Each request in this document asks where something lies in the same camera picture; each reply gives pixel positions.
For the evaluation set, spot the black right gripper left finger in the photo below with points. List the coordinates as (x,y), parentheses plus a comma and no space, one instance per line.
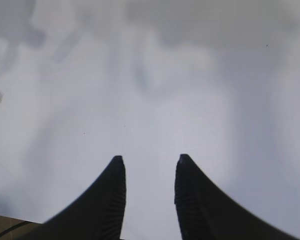
(97,214)

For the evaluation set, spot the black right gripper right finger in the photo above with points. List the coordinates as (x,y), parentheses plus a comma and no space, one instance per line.
(205,212)

